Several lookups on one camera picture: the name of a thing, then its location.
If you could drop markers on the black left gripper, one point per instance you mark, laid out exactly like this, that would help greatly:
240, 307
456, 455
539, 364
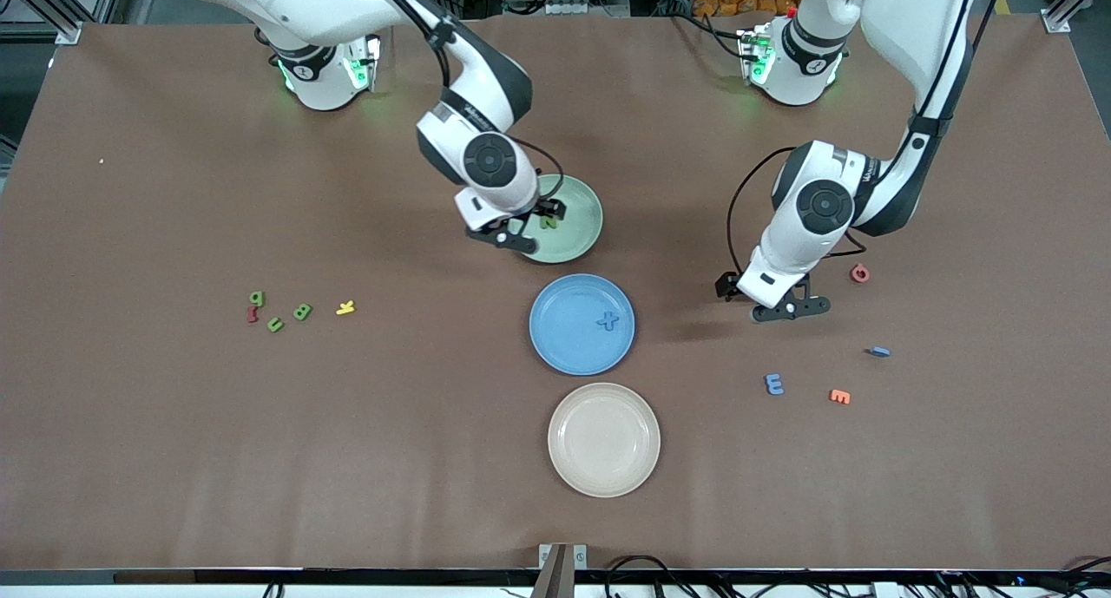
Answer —
726, 285

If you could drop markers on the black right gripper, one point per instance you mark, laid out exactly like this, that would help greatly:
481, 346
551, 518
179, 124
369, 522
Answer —
543, 209

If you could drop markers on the blue letter E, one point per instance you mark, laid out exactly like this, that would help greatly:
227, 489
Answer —
770, 384

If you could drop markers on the blue letter x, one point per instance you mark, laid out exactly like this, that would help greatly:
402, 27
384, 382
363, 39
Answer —
608, 321

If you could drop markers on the green letter B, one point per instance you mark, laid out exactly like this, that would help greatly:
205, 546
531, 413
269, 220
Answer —
302, 312

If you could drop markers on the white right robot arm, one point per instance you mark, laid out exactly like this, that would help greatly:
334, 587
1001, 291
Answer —
330, 8

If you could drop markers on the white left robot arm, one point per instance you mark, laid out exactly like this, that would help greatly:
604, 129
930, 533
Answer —
911, 25

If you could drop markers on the pale green plate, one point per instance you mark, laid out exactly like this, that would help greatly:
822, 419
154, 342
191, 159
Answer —
573, 225

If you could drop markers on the blue plate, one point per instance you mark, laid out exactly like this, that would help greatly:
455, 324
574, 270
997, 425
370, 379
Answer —
573, 329

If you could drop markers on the orange letter E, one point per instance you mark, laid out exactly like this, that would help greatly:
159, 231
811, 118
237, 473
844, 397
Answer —
838, 397

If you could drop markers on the beige plate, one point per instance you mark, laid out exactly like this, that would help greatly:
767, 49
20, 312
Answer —
604, 440

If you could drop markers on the white power strip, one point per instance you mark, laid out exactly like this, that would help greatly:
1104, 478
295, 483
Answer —
573, 8

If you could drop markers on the yellow letter k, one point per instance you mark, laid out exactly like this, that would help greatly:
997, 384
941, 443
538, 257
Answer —
345, 308

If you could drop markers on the grey metal camera bracket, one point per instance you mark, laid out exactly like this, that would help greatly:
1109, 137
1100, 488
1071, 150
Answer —
562, 572

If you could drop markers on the aluminium frame post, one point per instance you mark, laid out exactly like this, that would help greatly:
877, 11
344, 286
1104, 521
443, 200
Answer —
68, 32
1055, 22

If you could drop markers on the black table edge rail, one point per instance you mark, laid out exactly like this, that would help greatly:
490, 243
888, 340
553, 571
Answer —
260, 577

